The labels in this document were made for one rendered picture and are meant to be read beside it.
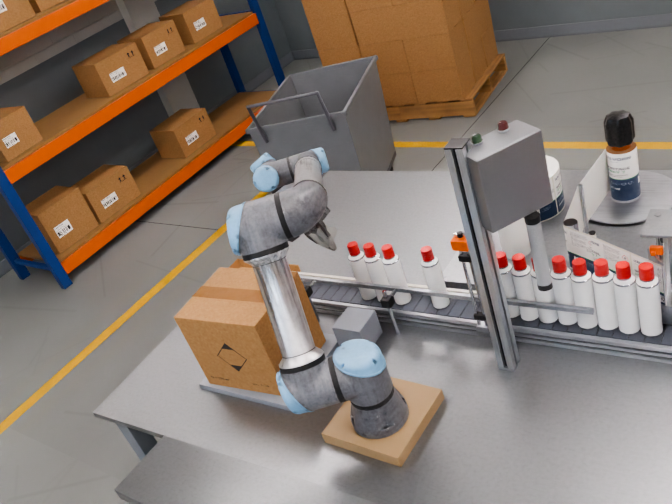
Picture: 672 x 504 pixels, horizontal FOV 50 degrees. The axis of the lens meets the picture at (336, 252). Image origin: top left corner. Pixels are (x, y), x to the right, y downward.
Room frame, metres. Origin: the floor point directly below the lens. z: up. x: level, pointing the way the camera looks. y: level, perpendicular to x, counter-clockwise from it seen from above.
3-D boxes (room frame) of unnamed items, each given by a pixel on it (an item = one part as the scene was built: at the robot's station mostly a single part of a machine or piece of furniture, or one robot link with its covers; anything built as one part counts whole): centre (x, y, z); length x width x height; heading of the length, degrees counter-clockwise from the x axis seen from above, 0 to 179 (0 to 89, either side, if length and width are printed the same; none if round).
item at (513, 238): (1.81, -0.53, 1.03); 0.09 x 0.09 x 0.30
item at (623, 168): (1.88, -0.93, 1.04); 0.09 x 0.09 x 0.29
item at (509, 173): (1.42, -0.42, 1.38); 0.17 x 0.10 x 0.19; 103
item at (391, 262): (1.78, -0.14, 0.98); 0.05 x 0.05 x 0.20
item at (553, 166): (2.02, -0.68, 0.95); 0.20 x 0.20 x 0.14
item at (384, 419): (1.37, 0.04, 0.91); 0.15 x 0.15 x 0.10
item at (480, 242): (1.42, -0.33, 1.16); 0.04 x 0.04 x 0.67; 48
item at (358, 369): (1.37, 0.05, 1.03); 0.13 x 0.12 x 0.14; 84
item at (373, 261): (1.83, -0.10, 0.98); 0.05 x 0.05 x 0.20
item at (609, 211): (1.88, -0.93, 0.89); 0.31 x 0.31 x 0.01
